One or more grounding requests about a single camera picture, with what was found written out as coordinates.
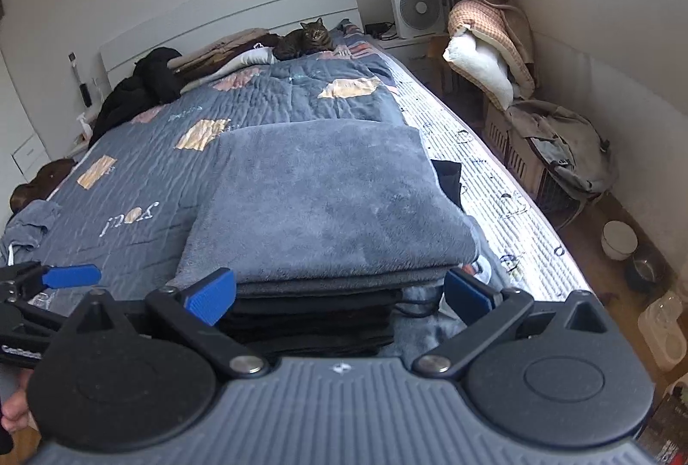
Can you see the plastic crate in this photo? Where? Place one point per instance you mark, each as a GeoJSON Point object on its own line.
{"type": "Point", "coordinates": [516, 158]}

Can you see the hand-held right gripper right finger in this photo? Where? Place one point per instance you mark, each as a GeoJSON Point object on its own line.
{"type": "Point", "coordinates": [467, 293]}

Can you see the tabby cat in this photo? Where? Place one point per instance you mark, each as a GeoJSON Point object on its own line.
{"type": "Point", "coordinates": [306, 40]}

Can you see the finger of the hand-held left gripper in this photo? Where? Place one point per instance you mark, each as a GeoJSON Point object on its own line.
{"type": "Point", "coordinates": [72, 275]}
{"type": "Point", "coordinates": [37, 315]}

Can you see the white headboard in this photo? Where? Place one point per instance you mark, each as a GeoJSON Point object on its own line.
{"type": "Point", "coordinates": [242, 8]}

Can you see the blue-grey printed quilt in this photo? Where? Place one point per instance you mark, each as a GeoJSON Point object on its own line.
{"type": "Point", "coordinates": [161, 164]}

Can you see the grey backpack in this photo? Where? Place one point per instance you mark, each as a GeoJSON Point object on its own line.
{"type": "Point", "coordinates": [570, 148]}

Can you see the grey fleece towel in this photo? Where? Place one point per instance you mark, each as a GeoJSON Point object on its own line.
{"type": "Point", "coordinates": [322, 196]}

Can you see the black jacket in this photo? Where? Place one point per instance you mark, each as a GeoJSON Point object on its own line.
{"type": "Point", "coordinates": [140, 83]}

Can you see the checked beige blanket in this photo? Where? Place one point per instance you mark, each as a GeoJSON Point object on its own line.
{"type": "Point", "coordinates": [484, 61]}

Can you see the crumpled grey towel white tag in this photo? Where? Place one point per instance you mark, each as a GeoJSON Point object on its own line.
{"type": "Point", "coordinates": [29, 228]}

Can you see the white spray bottle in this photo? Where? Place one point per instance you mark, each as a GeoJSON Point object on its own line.
{"type": "Point", "coordinates": [85, 129]}

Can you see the beige folded blankets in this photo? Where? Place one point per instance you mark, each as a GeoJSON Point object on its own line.
{"type": "Point", "coordinates": [220, 51]}

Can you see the white pet water dispenser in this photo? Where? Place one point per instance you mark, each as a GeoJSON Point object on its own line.
{"type": "Point", "coordinates": [666, 330]}

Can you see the white bowl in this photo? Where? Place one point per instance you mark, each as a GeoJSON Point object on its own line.
{"type": "Point", "coordinates": [619, 239]}

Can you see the stack of dark towels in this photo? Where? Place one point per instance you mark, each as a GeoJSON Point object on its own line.
{"type": "Point", "coordinates": [312, 320]}

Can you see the metal bowl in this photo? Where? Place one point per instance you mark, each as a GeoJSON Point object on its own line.
{"type": "Point", "coordinates": [645, 272]}

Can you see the white drawer unit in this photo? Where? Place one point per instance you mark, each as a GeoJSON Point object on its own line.
{"type": "Point", "coordinates": [32, 153]}

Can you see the white box fan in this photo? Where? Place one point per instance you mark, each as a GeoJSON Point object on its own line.
{"type": "Point", "coordinates": [422, 8]}

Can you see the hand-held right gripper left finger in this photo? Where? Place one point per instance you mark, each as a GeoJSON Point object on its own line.
{"type": "Point", "coordinates": [212, 295]}

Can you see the brown jacket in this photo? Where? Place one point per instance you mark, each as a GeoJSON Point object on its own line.
{"type": "Point", "coordinates": [43, 180]}

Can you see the person's left hand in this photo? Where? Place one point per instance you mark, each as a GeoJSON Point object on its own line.
{"type": "Point", "coordinates": [13, 411]}

